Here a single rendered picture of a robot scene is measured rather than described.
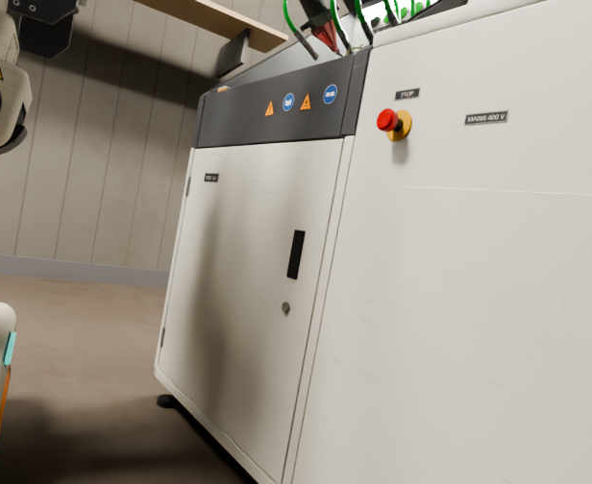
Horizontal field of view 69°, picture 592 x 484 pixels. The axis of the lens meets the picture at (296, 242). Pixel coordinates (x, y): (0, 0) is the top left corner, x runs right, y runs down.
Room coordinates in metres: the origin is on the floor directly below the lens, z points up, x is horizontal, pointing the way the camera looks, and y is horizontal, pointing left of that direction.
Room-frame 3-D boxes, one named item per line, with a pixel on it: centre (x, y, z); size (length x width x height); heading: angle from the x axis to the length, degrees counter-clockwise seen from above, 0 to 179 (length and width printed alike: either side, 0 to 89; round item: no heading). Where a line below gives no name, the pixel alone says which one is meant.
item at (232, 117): (1.09, 0.13, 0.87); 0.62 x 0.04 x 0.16; 39
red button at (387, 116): (0.71, -0.12, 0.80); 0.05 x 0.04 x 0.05; 39
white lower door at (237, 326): (1.08, 0.15, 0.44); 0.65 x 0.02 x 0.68; 39
